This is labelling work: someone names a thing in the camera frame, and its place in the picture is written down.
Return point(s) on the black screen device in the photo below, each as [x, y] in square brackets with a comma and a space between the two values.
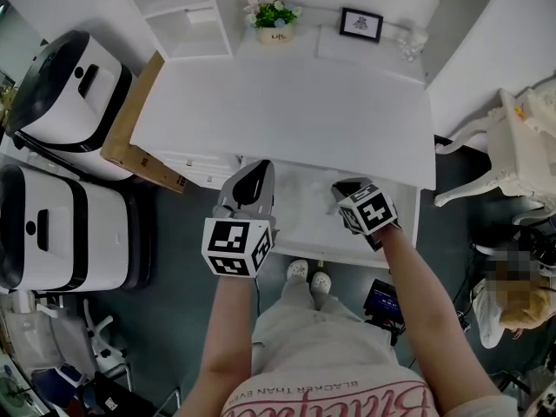
[384, 302]

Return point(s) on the white and black robot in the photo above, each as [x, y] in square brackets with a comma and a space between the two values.
[78, 102]
[100, 233]

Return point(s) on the person's white shoe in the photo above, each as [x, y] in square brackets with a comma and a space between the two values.
[297, 269]
[321, 282]

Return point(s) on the black bag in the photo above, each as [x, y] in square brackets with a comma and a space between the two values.
[113, 400]

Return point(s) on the black equipment stand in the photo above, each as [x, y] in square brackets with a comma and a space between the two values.
[534, 241]

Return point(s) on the white desk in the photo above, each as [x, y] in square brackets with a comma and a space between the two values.
[282, 115]

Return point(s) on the person's right white shoe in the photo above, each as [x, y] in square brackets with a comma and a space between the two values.
[321, 282]

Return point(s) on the wide white desk drawer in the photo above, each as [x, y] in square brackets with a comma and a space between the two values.
[313, 233]

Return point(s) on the person's right forearm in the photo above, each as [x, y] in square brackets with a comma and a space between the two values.
[425, 319]

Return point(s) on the blue padded chair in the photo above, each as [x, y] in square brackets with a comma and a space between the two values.
[56, 378]

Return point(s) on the small white desk drawer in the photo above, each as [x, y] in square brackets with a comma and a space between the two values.
[193, 158]
[215, 176]

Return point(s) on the person's white pink print shirt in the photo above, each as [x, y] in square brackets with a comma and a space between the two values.
[330, 395]

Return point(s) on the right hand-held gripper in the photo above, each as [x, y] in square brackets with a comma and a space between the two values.
[369, 211]

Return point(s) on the green potted plant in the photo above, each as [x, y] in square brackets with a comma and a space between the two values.
[271, 15]

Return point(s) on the black picture frame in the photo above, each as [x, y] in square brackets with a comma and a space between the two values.
[360, 24]

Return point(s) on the person's beige trousers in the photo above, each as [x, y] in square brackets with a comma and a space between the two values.
[313, 332]

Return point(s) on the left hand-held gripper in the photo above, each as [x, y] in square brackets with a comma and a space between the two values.
[226, 239]

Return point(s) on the cream vanity table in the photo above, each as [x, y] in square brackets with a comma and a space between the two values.
[517, 159]

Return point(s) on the person's left forearm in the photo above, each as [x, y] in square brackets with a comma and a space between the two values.
[230, 328]

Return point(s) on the small yellow object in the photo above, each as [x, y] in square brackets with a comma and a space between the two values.
[519, 112]

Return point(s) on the brown cardboard box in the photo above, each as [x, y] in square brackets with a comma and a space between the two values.
[130, 133]

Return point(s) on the clear glass jar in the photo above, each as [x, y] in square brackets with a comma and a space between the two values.
[410, 44]

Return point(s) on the grey office chair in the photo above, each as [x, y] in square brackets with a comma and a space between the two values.
[48, 337]

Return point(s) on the white hutch shelf unit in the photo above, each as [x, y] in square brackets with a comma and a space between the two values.
[187, 37]

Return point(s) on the person's left white shoe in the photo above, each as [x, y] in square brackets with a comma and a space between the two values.
[297, 269]

